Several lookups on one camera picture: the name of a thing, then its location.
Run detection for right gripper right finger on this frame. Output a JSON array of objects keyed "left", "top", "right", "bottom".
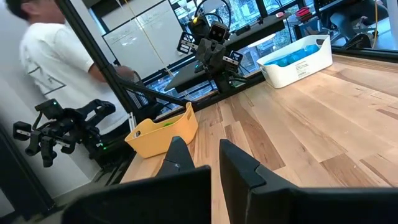
[{"left": 219, "top": 139, "right": 398, "bottom": 224}]

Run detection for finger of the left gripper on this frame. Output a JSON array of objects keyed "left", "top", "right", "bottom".
[
  {"left": 176, "top": 30, "right": 196, "bottom": 55},
  {"left": 222, "top": 50, "right": 244, "bottom": 66}
]

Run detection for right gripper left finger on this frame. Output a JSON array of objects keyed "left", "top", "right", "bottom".
[{"left": 61, "top": 136, "right": 213, "bottom": 224}]

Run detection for whiteboard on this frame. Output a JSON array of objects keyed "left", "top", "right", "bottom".
[{"left": 102, "top": 0, "right": 184, "bottom": 80}]

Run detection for white plastic bin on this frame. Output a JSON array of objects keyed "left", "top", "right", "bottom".
[{"left": 256, "top": 34, "right": 333, "bottom": 90}]

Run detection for yellow plastic bin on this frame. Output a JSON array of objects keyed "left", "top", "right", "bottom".
[{"left": 124, "top": 101, "right": 199, "bottom": 159}]

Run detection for person's hand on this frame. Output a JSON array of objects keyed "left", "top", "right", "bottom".
[{"left": 114, "top": 65, "right": 137, "bottom": 82}]

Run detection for red stacked bowls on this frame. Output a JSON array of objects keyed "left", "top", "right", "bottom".
[{"left": 294, "top": 6, "right": 312, "bottom": 20}]

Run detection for black office chair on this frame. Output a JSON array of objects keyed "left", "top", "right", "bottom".
[{"left": 320, "top": 0, "right": 389, "bottom": 50}]

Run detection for person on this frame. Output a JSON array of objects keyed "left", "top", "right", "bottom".
[{"left": 4, "top": 0, "right": 137, "bottom": 134}]

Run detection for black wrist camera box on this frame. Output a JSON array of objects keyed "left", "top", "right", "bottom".
[{"left": 207, "top": 21, "right": 231, "bottom": 44}]

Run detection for black table edge rail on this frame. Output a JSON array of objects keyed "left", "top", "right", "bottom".
[
  {"left": 155, "top": 73, "right": 267, "bottom": 122},
  {"left": 331, "top": 45, "right": 398, "bottom": 60}
]

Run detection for black rig frame post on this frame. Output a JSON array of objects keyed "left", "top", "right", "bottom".
[{"left": 55, "top": 0, "right": 189, "bottom": 122}]

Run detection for black rig frame beam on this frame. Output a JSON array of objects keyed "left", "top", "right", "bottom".
[{"left": 0, "top": 123, "right": 58, "bottom": 220}]

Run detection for yellow hanging cable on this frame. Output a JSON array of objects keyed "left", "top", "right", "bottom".
[{"left": 373, "top": 0, "right": 379, "bottom": 49}]

